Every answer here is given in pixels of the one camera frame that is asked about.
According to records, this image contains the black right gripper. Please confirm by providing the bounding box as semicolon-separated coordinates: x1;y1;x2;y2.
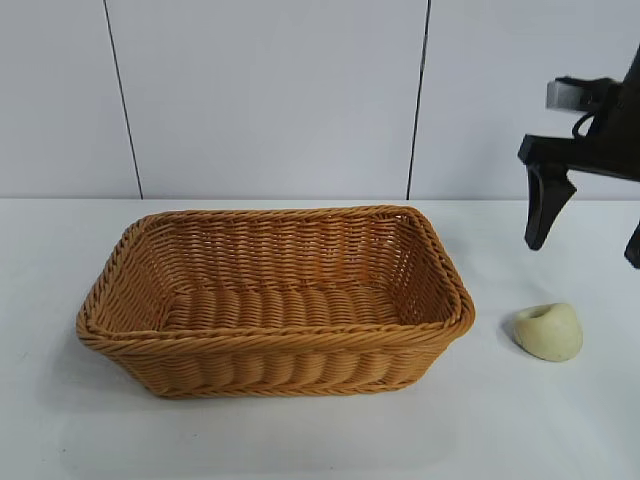
518;39;640;272

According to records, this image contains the pale yellow egg yolk pastry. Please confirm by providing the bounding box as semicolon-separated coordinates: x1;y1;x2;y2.
508;302;585;361

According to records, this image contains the brown woven wicker basket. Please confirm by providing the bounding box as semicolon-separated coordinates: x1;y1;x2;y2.
76;203;477;400

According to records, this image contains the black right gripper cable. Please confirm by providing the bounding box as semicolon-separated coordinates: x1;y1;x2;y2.
571;111;601;139

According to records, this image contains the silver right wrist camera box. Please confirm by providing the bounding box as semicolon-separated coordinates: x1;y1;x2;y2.
545;75;622;113

